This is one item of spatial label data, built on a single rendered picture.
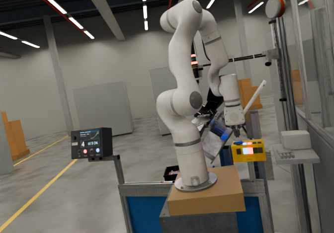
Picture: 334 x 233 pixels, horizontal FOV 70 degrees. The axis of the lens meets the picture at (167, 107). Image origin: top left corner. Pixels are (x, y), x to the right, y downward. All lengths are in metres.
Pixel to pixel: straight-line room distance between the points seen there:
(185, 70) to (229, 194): 0.51
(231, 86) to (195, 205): 0.61
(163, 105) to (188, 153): 0.23
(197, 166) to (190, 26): 0.58
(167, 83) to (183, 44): 6.14
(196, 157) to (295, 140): 0.97
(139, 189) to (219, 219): 0.72
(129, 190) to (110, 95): 7.31
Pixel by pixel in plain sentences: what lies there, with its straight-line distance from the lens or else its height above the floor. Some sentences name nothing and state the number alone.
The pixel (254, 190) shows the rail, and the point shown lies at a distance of 1.42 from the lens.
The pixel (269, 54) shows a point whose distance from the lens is 1.97.
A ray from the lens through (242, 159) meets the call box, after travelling 1.32.
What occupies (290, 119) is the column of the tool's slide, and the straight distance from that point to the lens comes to 2.07.
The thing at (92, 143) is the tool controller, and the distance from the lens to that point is 1.63.
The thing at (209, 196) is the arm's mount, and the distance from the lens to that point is 0.98.
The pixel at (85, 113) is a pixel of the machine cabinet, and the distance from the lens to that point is 9.04.
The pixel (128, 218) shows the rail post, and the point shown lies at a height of 0.63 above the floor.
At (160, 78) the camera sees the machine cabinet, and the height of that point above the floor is 1.72.
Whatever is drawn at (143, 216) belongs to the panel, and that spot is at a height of 0.63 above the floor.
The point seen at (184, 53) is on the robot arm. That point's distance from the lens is 1.03.
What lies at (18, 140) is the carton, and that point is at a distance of 9.43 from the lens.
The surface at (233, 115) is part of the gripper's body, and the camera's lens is 1.29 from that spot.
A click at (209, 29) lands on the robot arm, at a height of 1.67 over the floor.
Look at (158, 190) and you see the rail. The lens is 1.55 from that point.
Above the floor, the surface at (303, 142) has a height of 0.91.
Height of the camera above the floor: 1.43
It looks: 5 degrees down
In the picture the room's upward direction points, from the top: 10 degrees counter-clockwise
